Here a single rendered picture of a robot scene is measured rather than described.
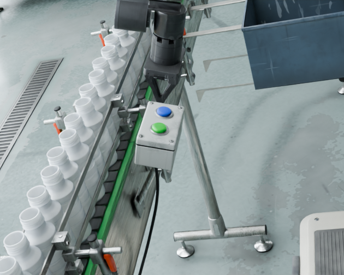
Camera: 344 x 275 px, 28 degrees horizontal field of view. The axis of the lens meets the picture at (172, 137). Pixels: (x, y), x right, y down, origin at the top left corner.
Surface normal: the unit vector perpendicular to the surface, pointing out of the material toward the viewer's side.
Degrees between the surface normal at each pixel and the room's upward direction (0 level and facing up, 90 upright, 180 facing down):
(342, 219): 0
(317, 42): 90
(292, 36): 90
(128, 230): 90
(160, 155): 90
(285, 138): 0
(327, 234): 0
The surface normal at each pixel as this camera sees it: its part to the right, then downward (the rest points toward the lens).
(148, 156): -0.15, 0.58
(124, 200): 0.96, -0.11
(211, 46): -0.25, -0.81
